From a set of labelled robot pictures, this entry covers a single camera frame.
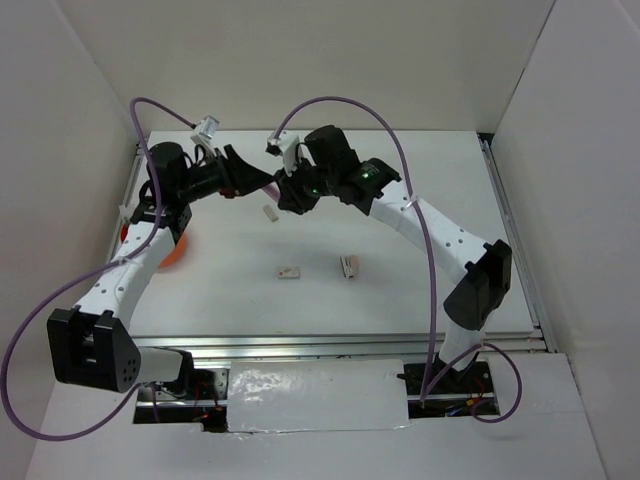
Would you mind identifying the aluminium front rail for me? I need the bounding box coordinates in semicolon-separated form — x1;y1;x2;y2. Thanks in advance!
124;333;546;362

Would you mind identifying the staples box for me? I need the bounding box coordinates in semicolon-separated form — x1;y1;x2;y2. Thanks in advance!
277;266;301;279

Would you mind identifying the aluminium right rail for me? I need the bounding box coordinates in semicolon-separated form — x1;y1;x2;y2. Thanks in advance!
477;132;560;354

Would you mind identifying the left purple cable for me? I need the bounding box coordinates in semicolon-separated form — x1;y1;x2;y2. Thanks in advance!
0;97;199;441

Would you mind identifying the aluminium rail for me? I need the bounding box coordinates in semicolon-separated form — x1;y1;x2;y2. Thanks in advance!
477;132;560;354
106;144;144;262
124;333;546;362

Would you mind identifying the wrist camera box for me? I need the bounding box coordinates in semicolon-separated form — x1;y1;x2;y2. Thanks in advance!
266;130;300;177
190;115;219;145

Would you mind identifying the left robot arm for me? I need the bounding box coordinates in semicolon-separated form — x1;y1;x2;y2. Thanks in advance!
47;142;274;399

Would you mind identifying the beige eraser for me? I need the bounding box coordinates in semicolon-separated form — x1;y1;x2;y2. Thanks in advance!
263;205;279;222

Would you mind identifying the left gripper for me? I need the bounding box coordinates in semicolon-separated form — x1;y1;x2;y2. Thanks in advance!
177;144;272;203

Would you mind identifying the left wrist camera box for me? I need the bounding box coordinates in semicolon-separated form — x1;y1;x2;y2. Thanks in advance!
190;115;219;145

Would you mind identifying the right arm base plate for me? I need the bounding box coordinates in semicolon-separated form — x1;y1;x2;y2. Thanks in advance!
397;361;500;419

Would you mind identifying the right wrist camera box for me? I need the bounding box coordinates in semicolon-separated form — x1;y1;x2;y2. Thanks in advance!
266;130;300;177

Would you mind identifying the orange round pen holder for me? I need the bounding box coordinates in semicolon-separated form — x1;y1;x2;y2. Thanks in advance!
119;224;189;269

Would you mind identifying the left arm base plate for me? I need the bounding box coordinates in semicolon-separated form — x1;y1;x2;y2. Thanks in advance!
133;368;230;433

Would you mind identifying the aluminium left rail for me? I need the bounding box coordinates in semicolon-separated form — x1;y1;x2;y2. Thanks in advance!
106;144;144;262

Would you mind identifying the pink mini stapler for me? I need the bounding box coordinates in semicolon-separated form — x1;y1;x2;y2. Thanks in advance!
340;255;359;280

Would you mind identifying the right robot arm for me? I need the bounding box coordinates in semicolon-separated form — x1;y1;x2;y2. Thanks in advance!
266;125;513;392

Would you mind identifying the white cover sheet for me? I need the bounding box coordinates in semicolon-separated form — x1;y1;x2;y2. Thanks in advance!
227;359;410;433

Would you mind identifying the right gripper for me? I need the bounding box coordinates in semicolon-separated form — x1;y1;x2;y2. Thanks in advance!
273;154;337;215

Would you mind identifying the lilac highlighter marker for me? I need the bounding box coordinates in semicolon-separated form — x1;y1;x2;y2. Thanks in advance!
263;184;280;202

